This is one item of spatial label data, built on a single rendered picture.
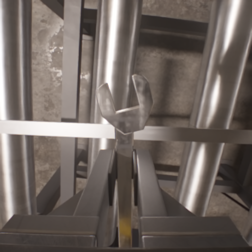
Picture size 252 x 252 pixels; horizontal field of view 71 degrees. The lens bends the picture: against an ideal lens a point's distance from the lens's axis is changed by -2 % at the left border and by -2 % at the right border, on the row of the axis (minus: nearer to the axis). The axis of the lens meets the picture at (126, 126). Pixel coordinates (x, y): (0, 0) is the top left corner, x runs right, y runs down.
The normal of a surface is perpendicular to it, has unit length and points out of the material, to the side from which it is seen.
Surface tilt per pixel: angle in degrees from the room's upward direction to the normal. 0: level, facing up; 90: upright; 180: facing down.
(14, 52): 42
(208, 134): 0
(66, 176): 0
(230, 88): 8
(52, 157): 0
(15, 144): 37
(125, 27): 20
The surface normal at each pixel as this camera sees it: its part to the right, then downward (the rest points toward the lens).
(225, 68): -0.26, 0.23
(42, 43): -0.02, 0.26
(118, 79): 0.22, 0.29
